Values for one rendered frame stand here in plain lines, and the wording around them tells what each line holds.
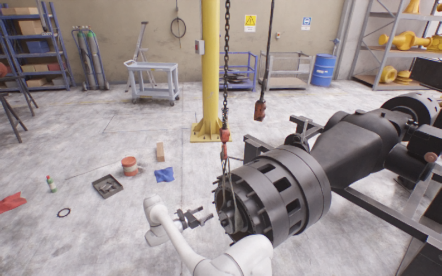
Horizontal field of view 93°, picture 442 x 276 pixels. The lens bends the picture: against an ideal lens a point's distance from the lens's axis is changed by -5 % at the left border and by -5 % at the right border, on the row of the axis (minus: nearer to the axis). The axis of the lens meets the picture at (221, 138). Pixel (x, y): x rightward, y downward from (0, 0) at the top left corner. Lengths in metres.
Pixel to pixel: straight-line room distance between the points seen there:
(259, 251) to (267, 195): 0.33
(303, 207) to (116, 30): 6.52
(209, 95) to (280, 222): 2.67
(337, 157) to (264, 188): 0.77
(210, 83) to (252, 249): 2.88
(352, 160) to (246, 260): 1.21
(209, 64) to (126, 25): 3.94
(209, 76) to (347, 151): 2.33
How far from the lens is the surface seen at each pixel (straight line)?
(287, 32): 7.47
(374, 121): 2.26
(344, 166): 1.86
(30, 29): 7.42
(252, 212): 1.20
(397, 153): 2.29
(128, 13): 6.98
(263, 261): 0.99
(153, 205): 1.29
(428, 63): 3.45
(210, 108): 3.66
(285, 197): 1.27
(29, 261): 2.74
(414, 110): 3.31
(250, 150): 2.51
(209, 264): 0.96
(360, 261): 2.54
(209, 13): 3.39
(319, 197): 1.43
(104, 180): 3.23
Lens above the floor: 1.89
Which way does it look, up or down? 30 degrees down
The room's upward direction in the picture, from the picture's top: 1 degrees clockwise
